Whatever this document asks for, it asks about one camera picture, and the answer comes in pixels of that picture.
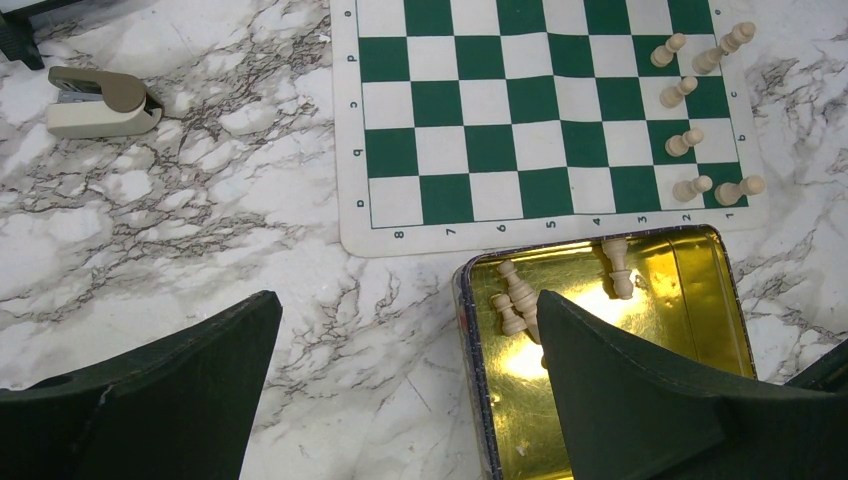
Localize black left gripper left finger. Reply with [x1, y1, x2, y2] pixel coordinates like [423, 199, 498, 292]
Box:
[1, 291, 283, 479]

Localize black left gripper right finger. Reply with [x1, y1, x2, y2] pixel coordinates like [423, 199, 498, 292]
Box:
[538, 291, 847, 479]

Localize white pawn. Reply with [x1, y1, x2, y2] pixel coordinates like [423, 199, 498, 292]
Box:
[672, 175, 713, 203]
[650, 33, 686, 68]
[664, 128, 704, 157]
[659, 76, 698, 109]

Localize white pawn chess piece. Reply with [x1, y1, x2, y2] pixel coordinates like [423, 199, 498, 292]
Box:
[714, 175, 766, 206]

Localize gold tin white pieces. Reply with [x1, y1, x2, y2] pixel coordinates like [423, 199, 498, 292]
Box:
[452, 224, 756, 479]

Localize green white chess board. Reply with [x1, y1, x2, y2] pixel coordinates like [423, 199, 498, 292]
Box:
[330, 1, 769, 257]

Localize white chess piece on board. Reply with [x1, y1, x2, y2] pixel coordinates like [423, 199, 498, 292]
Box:
[692, 22, 756, 75]

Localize small tan clip object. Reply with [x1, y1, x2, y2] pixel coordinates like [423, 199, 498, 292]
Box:
[46, 66, 165, 139]

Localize small whiteboard on stand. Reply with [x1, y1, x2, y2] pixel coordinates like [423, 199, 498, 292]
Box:
[1, 0, 80, 71]

